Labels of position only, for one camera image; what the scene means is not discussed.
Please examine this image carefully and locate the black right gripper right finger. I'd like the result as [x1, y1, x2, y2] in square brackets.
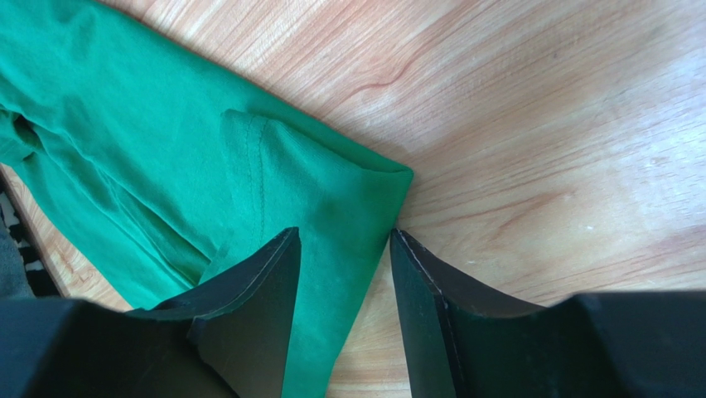
[389, 229, 540, 397]

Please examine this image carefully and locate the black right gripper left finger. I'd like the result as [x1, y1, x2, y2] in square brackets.
[131, 227, 301, 397]

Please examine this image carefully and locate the green t-shirt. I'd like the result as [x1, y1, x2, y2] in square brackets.
[1, 1, 413, 397]

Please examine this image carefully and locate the grey plush pillow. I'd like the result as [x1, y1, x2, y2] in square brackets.
[1, 223, 35, 299]

